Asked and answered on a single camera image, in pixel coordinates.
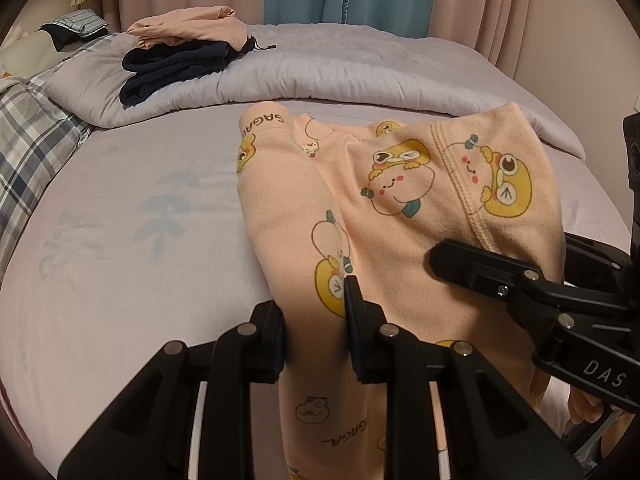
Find orange cartoon print pajama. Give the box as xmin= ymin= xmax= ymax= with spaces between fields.
xmin=234 ymin=101 xmax=603 ymax=480

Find plaid blanket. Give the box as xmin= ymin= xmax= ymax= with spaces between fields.
xmin=0 ymin=76 xmax=94 ymax=263

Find lilac bed sheet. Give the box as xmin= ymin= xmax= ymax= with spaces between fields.
xmin=0 ymin=95 xmax=640 ymax=480

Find dark navy folded clothes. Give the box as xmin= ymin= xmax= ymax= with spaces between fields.
xmin=119 ymin=40 xmax=235 ymax=109

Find pink folded clothes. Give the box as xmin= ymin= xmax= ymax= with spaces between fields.
xmin=126 ymin=5 xmax=254 ymax=57

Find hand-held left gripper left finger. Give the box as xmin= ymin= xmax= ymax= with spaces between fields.
xmin=57 ymin=301 xmax=289 ymax=480

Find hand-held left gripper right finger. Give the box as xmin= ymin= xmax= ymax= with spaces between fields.
xmin=342 ymin=275 xmax=584 ymax=480

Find black cloth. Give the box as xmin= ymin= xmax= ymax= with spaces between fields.
xmin=41 ymin=24 xmax=109 ymax=52

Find person's right hand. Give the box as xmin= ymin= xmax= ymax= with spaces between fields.
xmin=565 ymin=387 xmax=613 ymax=427

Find cream pillow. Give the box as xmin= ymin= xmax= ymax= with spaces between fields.
xmin=0 ymin=29 xmax=67 ymax=82

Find striped pillow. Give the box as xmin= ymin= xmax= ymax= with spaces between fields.
xmin=41 ymin=8 xmax=110 ymax=41

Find grey quilt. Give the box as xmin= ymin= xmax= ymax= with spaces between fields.
xmin=45 ymin=22 xmax=589 ymax=162

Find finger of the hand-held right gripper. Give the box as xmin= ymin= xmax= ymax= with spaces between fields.
xmin=561 ymin=231 xmax=638 ymax=286
xmin=428 ymin=239 xmax=578 ymax=331

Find black drawstring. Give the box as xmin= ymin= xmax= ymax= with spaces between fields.
xmin=244 ymin=35 xmax=277 ymax=56

